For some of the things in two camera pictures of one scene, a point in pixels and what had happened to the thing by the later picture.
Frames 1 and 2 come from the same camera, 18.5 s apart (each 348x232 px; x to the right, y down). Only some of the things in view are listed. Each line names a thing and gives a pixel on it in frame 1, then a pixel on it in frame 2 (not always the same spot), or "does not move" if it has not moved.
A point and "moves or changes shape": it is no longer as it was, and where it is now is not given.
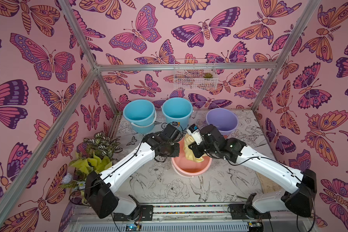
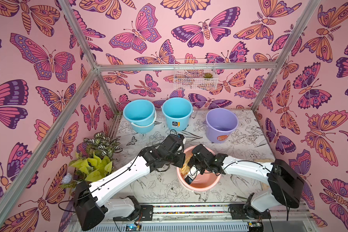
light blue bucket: (141, 114) does not move
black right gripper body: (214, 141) → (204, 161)
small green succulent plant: (208, 75) does not move
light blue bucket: (177, 109) does not move
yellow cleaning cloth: (189, 154) → (186, 167)
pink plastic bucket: (181, 165) moves or changes shape
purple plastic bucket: (224, 120) does not move
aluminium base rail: (189, 217) does not move
